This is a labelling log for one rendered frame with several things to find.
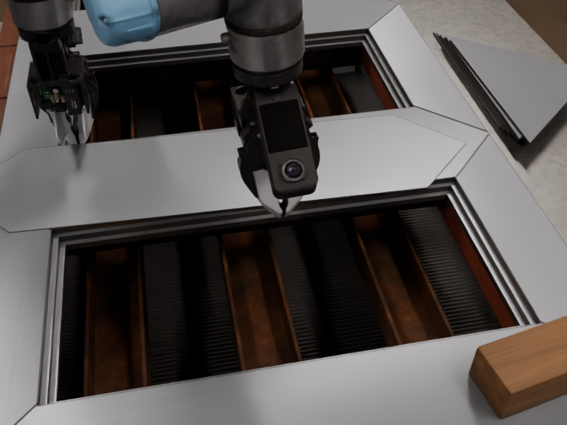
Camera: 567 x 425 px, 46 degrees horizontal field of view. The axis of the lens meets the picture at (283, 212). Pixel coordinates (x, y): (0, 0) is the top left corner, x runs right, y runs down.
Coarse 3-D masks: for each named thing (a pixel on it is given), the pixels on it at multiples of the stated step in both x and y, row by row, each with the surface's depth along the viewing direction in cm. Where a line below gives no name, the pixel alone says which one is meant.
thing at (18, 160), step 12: (24, 156) 99; (0, 168) 97; (12, 168) 97; (0, 180) 95; (12, 180) 95; (0, 192) 93; (12, 192) 93; (0, 204) 91; (12, 204) 91; (0, 216) 90; (12, 216) 90
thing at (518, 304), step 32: (352, 32) 128; (96, 64) 121; (128, 64) 122; (160, 64) 123; (384, 64) 120; (224, 128) 104; (448, 128) 104; (416, 192) 96; (448, 192) 96; (96, 224) 89; (128, 224) 90; (160, 224) 90; (192, 224) 92; (224, 224) 92; (480, 224) 90; (64, 256) 87; (480, 256) 88; (64, 288) 84; (512, 288) 82
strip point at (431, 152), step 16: (400, 128) 104; (416, 128) 104; (416, 144) 101; (432, 144) 101; (448, 144) 101; (464, 144) 101; (416, 160) 99; (432, 160) 99; (448, 160) 99; (432, 176) 96
